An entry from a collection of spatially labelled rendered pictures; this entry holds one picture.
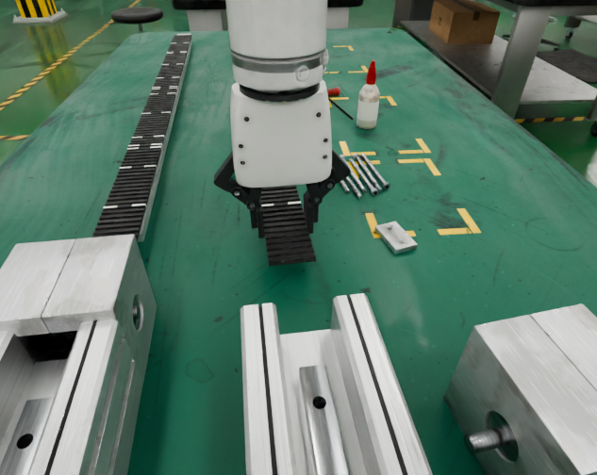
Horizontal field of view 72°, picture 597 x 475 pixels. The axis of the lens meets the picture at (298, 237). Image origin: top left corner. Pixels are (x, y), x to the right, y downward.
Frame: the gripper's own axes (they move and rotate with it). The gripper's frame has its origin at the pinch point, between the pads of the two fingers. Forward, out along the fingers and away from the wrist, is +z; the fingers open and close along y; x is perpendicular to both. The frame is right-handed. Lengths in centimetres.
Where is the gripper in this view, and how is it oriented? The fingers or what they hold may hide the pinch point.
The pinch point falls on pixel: (284, 216)
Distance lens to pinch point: 47.7
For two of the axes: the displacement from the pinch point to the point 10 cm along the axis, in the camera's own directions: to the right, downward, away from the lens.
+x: 1.4, 6.2, -7.7
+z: 0.1, 7.8, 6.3
